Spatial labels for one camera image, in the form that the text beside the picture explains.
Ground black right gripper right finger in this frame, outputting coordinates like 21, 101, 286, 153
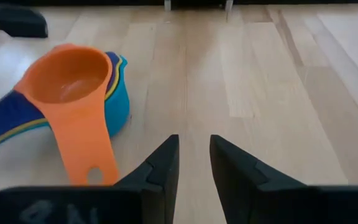
209, 134, 358, 224

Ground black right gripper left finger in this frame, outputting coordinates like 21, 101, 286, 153
0, 134, 180, 224

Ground orange plastic measuring cup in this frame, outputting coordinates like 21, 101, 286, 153
13, 43, 120, 187

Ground navy blue plastic measuring cup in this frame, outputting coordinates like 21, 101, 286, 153
0, 51, 121, 153

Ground teal plastic measuring cup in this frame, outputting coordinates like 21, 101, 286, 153
0, 55, 131, 160

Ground black aluminium table frame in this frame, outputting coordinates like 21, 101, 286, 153
0, 0, 358, 13

